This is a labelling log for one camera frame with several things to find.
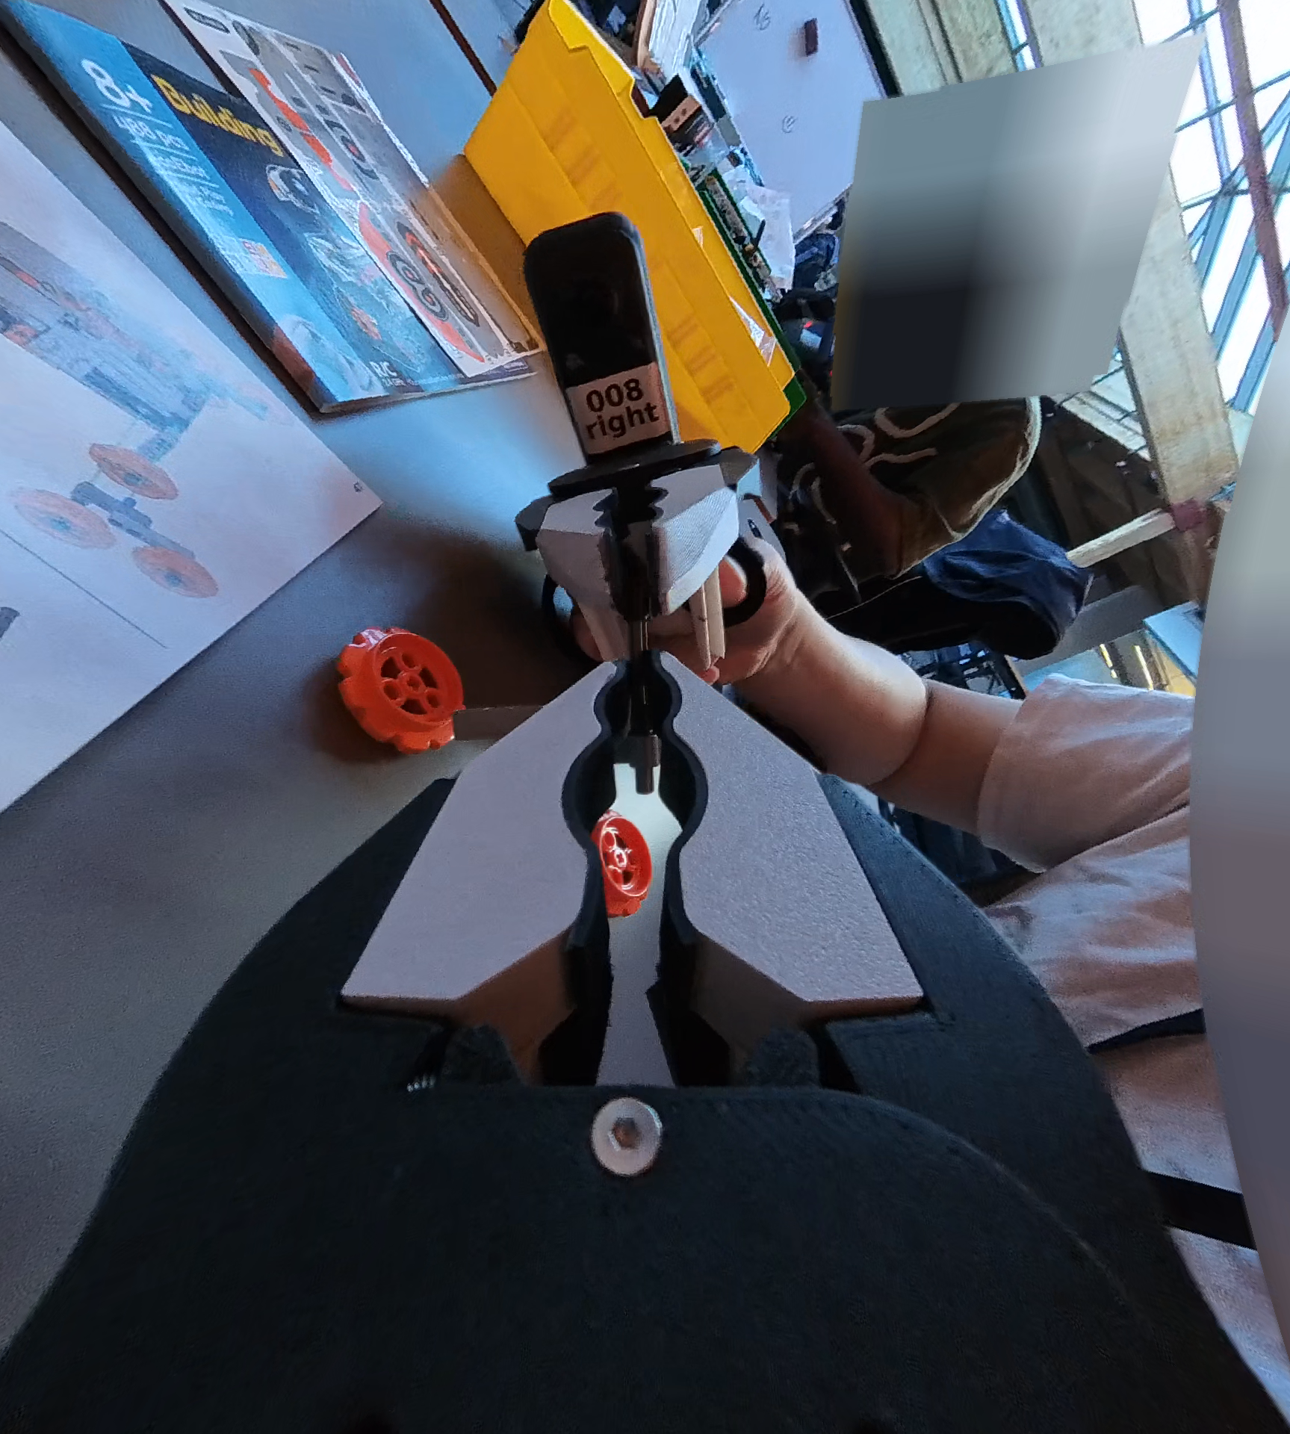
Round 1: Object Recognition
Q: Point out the black axle rod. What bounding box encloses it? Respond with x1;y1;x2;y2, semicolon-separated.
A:
623;540;661;790

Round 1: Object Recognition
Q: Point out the grey orange sticker sheet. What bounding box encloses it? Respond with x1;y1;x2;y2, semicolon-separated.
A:
161;0;541;380

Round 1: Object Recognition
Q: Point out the person's white t-shirt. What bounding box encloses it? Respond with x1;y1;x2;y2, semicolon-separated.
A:
971;676;1290;1434

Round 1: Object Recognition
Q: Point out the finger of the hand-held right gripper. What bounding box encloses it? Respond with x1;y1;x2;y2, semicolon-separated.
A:
648;483;740;619
532;498;630;648

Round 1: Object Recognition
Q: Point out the white open instruction booklet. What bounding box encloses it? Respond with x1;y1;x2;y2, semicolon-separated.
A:
0;106;384;874

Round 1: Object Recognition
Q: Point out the orange round wheel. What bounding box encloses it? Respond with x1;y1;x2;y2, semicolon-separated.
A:
593;810;651;917

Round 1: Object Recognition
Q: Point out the yellow plastic bin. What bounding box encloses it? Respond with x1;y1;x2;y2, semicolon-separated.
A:
461;0;798;455

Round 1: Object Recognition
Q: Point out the orange gear wheel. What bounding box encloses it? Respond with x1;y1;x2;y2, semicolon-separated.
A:
336;627;468;755

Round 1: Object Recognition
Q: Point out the person's right hand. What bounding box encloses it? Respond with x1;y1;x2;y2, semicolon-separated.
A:
568;535;834;692

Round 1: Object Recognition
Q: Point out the grey desk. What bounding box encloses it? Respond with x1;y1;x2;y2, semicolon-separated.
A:
0;0;780;1434

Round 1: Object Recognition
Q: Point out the blue kit manual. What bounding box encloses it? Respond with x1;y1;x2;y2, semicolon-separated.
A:
0;0;461;417

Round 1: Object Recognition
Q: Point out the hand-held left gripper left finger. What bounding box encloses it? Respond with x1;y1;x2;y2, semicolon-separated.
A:
339;662;617;1088

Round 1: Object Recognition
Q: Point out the black strap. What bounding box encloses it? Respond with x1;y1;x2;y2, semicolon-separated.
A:
1091;1011;1260;1248

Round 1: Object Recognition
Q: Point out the person's right forearm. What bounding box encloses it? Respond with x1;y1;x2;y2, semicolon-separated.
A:
738;615;1034;843

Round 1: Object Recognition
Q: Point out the green plastic bin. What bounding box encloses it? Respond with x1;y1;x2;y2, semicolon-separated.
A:
710;167;808;414

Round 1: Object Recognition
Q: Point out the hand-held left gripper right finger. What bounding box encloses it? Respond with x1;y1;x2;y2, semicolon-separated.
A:
651;657;928;1088

